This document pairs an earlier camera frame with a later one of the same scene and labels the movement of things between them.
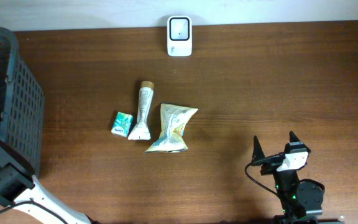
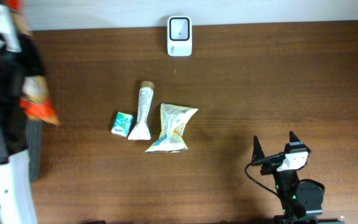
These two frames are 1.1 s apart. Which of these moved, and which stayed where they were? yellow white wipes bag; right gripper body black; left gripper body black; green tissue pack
Moved: left gripper body black
Stayed: right gripper body black; yellow white wipes bag; green tissue pack
